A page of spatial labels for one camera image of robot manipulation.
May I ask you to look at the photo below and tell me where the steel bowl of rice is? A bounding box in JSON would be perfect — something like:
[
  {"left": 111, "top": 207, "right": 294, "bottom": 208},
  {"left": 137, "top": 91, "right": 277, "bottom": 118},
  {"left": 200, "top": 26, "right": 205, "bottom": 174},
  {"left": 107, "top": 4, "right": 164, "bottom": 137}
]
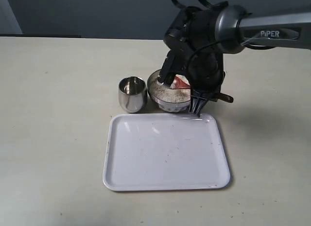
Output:
[{"left": 147, "top": 70, "right": 190, "bottom": 113}]

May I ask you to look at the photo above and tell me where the white plastic tray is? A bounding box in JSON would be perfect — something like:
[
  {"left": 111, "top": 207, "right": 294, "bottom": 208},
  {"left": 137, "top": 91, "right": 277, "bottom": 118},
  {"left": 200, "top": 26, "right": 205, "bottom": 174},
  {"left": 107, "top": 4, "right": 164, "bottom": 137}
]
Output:
[{"left": 103, "top": 113, "right": 231, "bottom": 191}]

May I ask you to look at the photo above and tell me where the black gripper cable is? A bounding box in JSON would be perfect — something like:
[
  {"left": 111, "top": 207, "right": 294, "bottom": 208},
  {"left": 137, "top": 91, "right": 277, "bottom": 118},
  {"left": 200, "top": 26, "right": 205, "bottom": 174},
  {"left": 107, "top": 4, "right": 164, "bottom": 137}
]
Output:
[{"left": 169, "top": 0, "right": 263, "bottom": 90}]

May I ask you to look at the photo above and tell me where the small steel cup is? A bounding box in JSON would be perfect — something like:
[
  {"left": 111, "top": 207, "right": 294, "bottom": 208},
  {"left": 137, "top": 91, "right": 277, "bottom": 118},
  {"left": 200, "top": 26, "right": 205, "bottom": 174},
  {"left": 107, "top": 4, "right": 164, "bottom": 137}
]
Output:
[{"left": 119, "top": 76, "right": 148, "bottom": 113}]

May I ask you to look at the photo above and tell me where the dark wooden spoon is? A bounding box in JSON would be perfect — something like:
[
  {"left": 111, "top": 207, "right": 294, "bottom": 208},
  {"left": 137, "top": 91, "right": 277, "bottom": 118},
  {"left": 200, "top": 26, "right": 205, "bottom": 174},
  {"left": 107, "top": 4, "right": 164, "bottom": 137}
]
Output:
[{"left": 170, "top": 74, "right": 234, "bottom": 103}]

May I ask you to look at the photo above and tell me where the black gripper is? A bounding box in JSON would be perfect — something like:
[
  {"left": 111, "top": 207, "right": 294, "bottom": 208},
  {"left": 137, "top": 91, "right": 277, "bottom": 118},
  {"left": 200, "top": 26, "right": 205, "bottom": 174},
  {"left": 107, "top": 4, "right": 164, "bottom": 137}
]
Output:
[{"left": 157, "top": 2, "right": 225, "bottom": 118}]

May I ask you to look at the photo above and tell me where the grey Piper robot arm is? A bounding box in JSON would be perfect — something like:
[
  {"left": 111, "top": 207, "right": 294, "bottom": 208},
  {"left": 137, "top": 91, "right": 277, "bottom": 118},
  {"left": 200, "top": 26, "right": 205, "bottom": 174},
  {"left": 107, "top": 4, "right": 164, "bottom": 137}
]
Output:
[{"left": 157, "top": 2, "right": 311, "bottom": 116}]

